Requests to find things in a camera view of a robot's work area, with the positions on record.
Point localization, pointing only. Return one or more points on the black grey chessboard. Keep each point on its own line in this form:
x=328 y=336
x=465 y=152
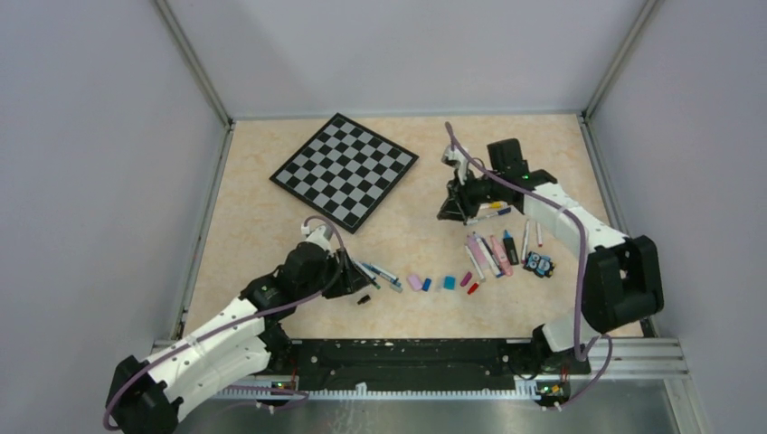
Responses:
x=344 y=171

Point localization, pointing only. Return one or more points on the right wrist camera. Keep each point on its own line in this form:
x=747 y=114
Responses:
x=452 y=157

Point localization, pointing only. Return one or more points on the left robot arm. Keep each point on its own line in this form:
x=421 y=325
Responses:
x=156 y=394

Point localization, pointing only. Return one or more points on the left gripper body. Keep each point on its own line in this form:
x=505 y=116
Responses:
x=326 y=273

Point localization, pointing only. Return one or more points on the owl eraser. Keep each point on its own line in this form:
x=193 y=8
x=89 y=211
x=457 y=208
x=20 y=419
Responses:
x=540 y=265

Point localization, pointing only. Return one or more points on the light blue highlighter cap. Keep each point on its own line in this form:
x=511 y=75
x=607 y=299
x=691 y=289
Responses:
x=449 y=282

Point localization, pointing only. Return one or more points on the pink highlighter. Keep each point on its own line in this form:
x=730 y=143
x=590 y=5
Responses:
x=501 y=255

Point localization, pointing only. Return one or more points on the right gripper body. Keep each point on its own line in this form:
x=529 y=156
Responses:
x=478 y=191

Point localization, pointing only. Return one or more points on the purple highlighter cap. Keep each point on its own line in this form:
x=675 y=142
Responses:
x=415 y=283

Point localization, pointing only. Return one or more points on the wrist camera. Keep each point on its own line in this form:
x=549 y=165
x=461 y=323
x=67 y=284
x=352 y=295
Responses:
x=320 y=236
x=452 y=157

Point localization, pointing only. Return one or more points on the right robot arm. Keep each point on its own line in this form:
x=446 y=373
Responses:
x=618 y=278

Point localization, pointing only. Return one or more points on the purple pen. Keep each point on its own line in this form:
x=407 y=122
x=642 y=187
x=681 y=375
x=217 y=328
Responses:
x=494 y=258

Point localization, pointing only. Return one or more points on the green pen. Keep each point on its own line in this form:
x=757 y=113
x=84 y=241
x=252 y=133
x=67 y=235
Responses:
x=369 y=275

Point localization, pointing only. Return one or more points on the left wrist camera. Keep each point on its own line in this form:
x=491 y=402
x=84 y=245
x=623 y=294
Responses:
x=320 y=236

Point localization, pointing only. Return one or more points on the black highlighter blue cap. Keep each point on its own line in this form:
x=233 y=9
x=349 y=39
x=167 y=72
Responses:
x=510 y=248

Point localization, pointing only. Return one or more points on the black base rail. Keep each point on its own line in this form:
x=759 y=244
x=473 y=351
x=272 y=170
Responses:
x=444 y=366

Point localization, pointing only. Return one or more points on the navy cap marker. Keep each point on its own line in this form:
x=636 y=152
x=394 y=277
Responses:
x=494 y=214

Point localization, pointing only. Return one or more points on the blue cap thin marker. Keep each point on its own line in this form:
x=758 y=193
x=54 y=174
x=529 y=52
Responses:
x=379 y=273

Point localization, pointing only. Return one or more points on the grey white marker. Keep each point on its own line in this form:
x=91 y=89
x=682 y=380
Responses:
x=474 y=262

